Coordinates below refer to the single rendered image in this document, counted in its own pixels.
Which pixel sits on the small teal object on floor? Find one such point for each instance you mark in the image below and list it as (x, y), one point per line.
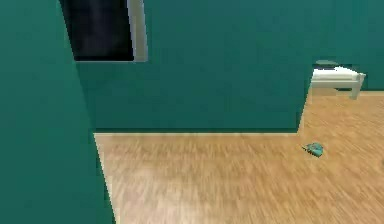
(314, 149)

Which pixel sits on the white bed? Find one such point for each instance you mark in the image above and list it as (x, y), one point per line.
(336, 77)

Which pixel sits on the dark window with white frame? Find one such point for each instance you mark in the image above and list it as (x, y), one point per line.
(100, 30)

